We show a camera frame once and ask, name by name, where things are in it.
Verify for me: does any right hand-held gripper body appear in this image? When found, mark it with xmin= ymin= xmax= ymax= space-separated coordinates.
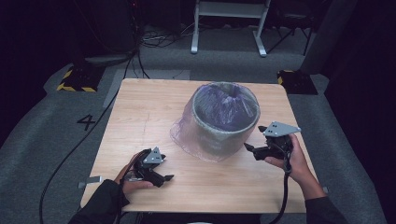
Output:
xmin=252 ymin=120 xmax=302 ymax=162

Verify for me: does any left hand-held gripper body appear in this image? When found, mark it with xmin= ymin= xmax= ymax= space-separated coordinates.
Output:
xmin=132 ymin=147 xmax=167 ymax=188

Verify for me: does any green plastic bin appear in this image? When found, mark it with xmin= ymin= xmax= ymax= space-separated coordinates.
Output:
xmin=190 ymin=82 xmax=261 ymax=160

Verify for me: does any purple plastic bag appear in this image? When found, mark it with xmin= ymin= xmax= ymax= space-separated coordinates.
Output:
xmin=169 ymin=81 xmax=262 ymax=163

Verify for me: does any person's left hand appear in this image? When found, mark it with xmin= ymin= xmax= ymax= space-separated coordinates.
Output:
xmin=114 ymin=152 xmax=155 ymax=197

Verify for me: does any person's right hand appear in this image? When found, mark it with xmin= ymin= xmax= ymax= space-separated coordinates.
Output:
xmin=264 ymin=133 xmax=312 ymax=185

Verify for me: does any black yellow striped base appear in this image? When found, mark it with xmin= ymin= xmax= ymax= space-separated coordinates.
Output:
xmin=56 ymin=66 xmax=106 ymax=93
xmin=276 ymin=69 xmax=319 ymax=96

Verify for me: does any black tripod stand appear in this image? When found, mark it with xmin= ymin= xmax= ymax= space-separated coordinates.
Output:
xmin=266 ymin=18 xmax=314 ymax=56

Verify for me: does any grey pillar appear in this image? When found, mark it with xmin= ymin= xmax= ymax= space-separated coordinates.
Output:
xmin=300 ymin=0 xmax=359 ymax=76

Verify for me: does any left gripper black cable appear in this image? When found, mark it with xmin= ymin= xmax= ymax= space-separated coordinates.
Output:
xmin=116 ymin=150 xmax=146 ymax=224

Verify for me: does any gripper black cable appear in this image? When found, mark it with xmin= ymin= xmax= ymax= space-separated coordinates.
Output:
xmin=269 ymin=155 xmax=293 ymax=224
xmin=116 ymin=150 xmax=146 ymax=224

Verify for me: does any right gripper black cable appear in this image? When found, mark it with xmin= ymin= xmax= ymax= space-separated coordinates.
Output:
xmin=269 ymin=155 xmax=293 ymax=224

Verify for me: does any long black floor cable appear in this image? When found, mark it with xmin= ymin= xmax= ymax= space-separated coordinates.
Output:
xmin=38 ymin=52 xmax=141 ymax=224

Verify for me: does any white metal stand frame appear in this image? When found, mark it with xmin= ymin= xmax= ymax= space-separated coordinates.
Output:
xmin=190 ymin=0 xmax=272 ymax=59

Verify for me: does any bundle of floor cables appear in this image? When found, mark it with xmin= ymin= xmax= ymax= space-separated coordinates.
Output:
xmin=139 ymin=22 xmax=195 ymax=49

